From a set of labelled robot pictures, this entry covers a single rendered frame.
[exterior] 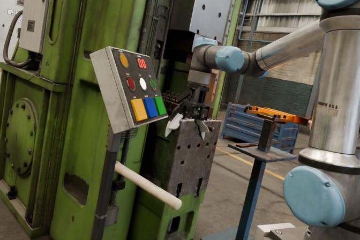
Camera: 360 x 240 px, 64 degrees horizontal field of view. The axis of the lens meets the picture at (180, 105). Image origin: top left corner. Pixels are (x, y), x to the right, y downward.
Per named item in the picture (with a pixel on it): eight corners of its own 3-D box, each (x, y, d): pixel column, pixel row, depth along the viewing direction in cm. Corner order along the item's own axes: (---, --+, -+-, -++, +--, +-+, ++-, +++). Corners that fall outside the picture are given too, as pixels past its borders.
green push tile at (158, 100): (166, 113, 121) (161, 96, 121) (160, 114, 114) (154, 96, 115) (163, 114, 122) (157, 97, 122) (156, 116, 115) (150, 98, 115)
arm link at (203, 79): (185, 68, 99) (205, 72, 103) (183, 81, 99) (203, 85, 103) (195, 70, 92) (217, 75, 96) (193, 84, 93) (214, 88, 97)
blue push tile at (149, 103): (157, 115, 112) (152, 97, 112) (150, 117, 104) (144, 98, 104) (153, 116, 113) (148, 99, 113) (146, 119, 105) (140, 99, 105)
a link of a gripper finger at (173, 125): (165, 135, 93) (184, 114, 94) (158, 130, 98) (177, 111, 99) (171, 141, 94) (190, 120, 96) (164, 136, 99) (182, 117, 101)
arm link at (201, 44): (206, 36, 90) (190, 36, 97) (199, 71, 91) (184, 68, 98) (224, 42, 94) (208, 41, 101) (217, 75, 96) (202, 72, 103)
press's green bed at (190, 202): (191, 255, 187) (206, 188, 181) (149, 279, 159) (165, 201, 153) (137, 215, 223) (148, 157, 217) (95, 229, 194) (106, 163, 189)
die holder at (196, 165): (207, 188, 181) (222, 120, 175) (165, 201, 152) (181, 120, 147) (148, 157, 217) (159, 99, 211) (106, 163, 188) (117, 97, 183)
